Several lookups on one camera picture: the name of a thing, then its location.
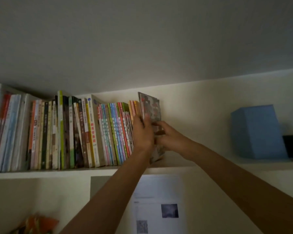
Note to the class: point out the person's left hand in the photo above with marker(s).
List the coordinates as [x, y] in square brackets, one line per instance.
[142, 136]

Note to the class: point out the person's right hand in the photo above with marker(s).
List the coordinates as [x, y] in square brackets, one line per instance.
[178, 143]

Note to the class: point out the ink-painted sage picture book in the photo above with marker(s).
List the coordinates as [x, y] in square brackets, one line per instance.
[151, 104]

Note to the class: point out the row of shelved books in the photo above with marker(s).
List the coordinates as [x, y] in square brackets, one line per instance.
[63, 134]

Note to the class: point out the white bookshelf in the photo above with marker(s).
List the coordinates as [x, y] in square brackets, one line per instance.
[63, 174]

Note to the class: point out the person's right forearm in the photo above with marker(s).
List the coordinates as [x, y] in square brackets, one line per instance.
[246, 182]

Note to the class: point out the person's left forearm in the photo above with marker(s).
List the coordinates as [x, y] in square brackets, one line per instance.
[107, 197]

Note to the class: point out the white paper sheet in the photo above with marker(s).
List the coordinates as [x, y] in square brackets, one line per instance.
[156, 187]

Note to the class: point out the blue box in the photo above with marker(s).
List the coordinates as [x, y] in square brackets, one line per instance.
[256, 134]

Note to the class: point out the colourful stationery bundle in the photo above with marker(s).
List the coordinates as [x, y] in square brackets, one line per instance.
[44, 222]

